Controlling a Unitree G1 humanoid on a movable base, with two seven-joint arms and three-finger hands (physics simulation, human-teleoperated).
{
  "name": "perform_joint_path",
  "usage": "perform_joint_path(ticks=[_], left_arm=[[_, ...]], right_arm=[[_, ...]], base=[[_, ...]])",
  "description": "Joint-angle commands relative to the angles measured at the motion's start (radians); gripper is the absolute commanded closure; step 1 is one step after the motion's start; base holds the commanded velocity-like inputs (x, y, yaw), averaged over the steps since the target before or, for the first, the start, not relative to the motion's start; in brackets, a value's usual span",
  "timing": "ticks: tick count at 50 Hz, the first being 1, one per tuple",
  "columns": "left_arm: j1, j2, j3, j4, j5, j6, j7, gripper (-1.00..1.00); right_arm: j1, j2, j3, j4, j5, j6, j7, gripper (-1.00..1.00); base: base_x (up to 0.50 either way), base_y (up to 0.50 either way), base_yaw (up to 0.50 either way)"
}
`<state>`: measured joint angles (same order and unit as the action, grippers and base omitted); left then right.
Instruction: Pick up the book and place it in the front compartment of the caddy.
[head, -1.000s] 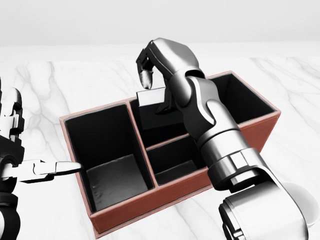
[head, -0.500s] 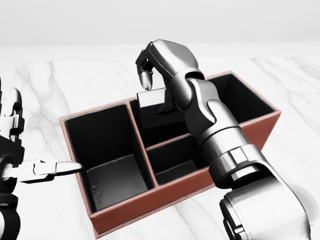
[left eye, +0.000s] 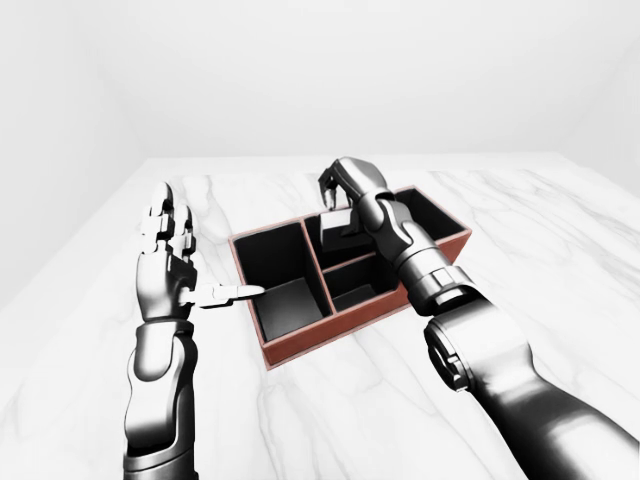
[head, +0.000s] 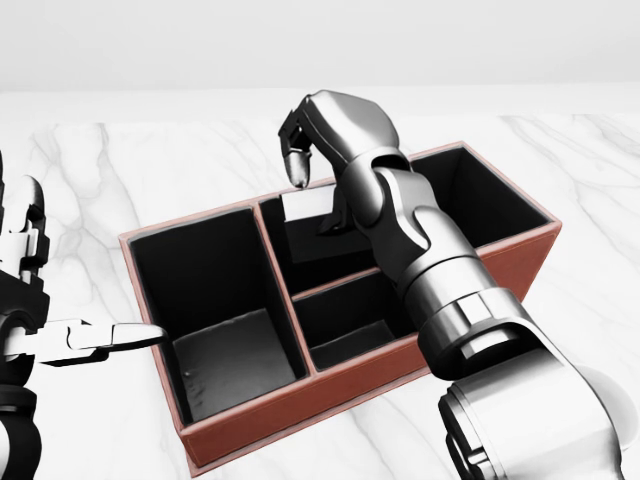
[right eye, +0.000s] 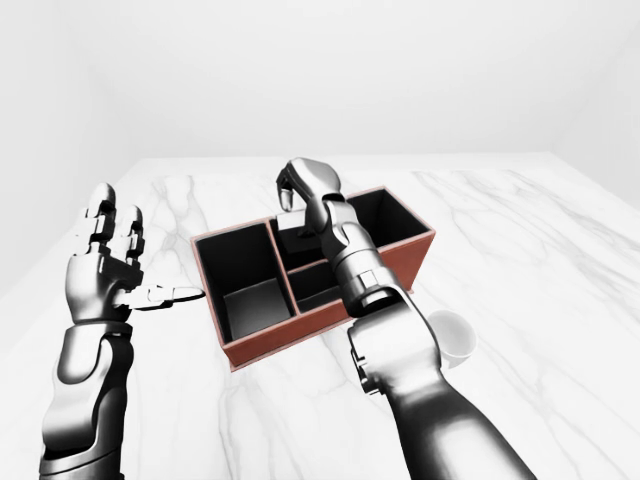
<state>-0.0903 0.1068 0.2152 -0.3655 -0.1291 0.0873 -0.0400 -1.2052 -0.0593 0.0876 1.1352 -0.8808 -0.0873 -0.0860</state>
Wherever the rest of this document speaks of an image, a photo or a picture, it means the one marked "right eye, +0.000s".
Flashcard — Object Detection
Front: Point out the dark book with pale edge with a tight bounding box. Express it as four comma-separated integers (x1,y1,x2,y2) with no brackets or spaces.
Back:
272,211,326,261

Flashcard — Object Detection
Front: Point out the red-brown desk caddy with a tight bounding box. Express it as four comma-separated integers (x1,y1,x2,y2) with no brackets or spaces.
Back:
191,184,437,374

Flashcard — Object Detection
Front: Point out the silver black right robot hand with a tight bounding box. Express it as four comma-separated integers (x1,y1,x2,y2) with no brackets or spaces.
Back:
274,157,346,239

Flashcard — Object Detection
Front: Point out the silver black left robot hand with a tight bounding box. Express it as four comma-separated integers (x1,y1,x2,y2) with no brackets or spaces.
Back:
64,182,206,327

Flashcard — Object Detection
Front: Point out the white mug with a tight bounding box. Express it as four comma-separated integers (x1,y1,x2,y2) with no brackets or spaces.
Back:
426,308,479,370

